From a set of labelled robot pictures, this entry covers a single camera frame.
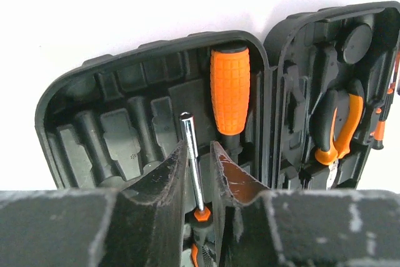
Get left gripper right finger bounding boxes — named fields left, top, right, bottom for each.
left=210, top=141, right=399, bottom=266

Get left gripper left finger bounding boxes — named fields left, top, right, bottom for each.
left=1, top=142, right=187, bottom=266

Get black orange handled screwdriver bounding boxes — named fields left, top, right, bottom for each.
left=179, top=112, right=214, bottom=266

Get black plastic tool case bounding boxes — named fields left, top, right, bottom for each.
left=34, top=1, right=399, bottom=266

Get orange handled needle-nose pliers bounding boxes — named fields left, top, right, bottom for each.
left=314, top=88, right=365, bottom=189

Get orange grip bit screwdriver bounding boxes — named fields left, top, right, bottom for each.
left=210, top=44, right=250, bottom=156

